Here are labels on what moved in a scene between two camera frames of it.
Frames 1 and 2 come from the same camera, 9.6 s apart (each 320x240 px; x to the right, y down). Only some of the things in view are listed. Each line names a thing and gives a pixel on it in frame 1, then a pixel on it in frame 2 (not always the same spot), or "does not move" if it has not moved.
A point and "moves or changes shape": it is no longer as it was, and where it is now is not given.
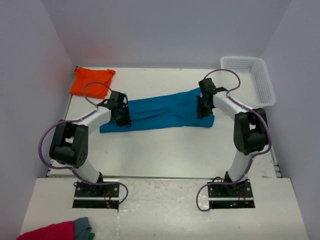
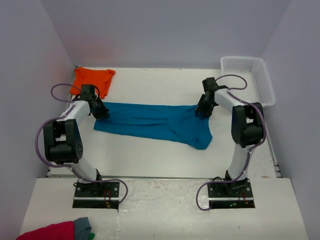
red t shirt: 62,231 does not move
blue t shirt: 179,110 moves or changes shape
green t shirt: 91,236 does not move
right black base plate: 236,195 does not move
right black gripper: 201,113 does not move
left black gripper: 126,122 -> 103,114
